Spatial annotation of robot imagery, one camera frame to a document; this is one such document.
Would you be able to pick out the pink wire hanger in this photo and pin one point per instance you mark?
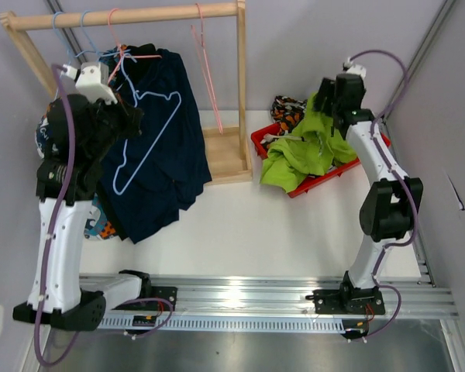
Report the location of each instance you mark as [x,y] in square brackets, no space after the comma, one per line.
[200,47]
[124,53]

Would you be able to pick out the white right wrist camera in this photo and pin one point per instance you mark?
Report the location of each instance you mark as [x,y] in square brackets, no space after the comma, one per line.
[351,67]

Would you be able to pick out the navy blue shorts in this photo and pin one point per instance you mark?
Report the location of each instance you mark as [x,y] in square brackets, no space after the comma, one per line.
[152,177]

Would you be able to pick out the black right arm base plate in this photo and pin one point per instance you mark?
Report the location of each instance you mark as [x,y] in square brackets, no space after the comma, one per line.
[347,301]

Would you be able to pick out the lime green shorts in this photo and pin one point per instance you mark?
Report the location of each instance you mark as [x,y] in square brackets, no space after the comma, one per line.
[312,148]

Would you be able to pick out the slotted white cable duct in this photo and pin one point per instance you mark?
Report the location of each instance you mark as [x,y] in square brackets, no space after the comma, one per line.
[304,324]

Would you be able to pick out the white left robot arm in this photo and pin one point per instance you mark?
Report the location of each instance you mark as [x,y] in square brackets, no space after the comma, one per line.
[75,135]

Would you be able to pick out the black shorts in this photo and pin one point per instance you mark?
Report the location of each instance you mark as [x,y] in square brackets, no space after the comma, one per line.
[135,73]

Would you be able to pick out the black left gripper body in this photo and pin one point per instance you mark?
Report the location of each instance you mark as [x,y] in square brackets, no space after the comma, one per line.
[115,123]

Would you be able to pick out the orange camouflage shorts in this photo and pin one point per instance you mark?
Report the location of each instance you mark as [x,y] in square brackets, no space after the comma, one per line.
[287,113]

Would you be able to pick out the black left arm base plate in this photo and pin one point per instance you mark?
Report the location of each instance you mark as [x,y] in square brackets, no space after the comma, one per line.
[153,300]

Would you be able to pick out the aluminium mounting rail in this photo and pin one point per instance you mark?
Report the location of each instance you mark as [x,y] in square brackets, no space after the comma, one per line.
[239,295]

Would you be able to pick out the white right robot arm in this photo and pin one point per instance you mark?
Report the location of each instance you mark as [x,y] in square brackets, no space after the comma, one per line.
[388,212]

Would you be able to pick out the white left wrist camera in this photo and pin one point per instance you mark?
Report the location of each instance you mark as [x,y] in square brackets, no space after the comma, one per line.
[91,81]

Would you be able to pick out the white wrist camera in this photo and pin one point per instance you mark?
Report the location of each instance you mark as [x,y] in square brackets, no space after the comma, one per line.
[351,67]
[91,81]

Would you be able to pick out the teal patterned shorts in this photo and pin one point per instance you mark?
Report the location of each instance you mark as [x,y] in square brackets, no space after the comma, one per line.
[98,225]

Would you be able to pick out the wooden clothes rack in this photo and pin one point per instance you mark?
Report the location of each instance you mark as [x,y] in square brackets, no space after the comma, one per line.
[227,153]

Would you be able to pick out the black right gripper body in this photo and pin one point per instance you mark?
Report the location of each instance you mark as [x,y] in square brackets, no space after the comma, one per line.
[335,107]

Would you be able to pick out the red plastic tray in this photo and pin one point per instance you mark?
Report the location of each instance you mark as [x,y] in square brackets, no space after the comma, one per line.
[311,181]

